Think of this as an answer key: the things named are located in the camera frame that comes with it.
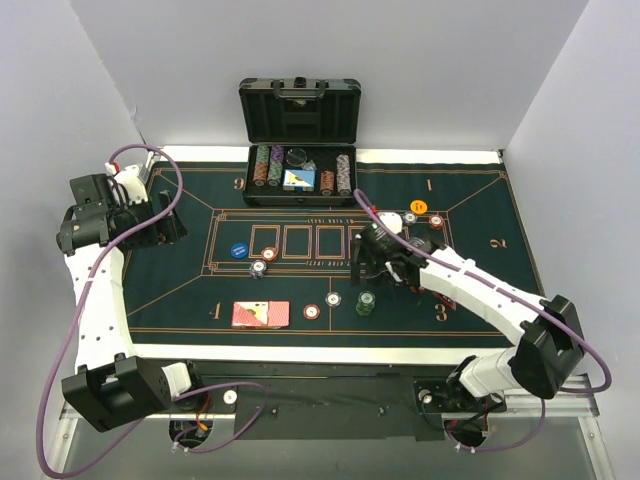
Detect green poker chip stack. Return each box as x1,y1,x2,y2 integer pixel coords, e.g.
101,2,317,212
356,291,376,316

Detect blue poker chip stack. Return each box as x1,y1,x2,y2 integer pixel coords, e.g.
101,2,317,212
325,292,342,307

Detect blue chips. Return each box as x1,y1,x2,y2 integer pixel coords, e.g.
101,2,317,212
249,259,267,279
402,211,418,225

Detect red poker chip stack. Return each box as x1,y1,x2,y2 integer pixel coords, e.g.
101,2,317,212
303,304,321,320

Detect orange big blind button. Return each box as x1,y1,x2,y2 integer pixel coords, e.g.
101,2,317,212
410,199,428,215

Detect blue small blind button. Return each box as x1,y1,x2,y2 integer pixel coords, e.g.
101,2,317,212
230,242,249,259

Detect red triangular dealer button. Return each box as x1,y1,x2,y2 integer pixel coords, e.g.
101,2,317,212
440,295,457,310

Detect red playing card deck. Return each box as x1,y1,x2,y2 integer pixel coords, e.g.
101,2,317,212
231,301,290,329

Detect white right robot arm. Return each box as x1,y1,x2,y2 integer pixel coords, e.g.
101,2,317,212
351,223,584,409

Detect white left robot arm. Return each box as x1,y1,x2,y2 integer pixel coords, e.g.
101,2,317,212
56,166,206,432

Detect green poker table mat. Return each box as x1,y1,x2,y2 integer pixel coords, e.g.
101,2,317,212
124,163,543,349

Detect lilac chips in case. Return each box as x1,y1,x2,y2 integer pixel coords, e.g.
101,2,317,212
336,154,351,196

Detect orange chips in case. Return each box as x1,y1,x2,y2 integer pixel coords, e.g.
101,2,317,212
320,170,335,196

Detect green red chips in case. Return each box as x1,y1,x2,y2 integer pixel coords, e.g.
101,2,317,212
253,145,270,187

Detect blue card box in case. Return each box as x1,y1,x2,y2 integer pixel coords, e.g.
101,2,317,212
282,169,316,192

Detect purple green chips in case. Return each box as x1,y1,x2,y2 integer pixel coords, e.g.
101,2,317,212
267,145,284,187

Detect black round button in case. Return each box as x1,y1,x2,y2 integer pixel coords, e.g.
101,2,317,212
285,147,307,167

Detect black poker chip case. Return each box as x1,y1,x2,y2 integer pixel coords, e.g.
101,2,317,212
238,77,362,207

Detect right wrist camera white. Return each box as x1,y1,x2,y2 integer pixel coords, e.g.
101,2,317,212
378,211,404,235

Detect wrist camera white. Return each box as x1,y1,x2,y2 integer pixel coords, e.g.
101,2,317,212
378,211,404,235
105,162,149,205

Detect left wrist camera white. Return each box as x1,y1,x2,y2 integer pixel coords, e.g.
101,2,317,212
105,162,149,205

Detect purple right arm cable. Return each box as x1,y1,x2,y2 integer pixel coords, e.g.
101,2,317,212
353,188,612,453

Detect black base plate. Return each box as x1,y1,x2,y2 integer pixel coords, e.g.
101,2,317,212
194,361,506,441

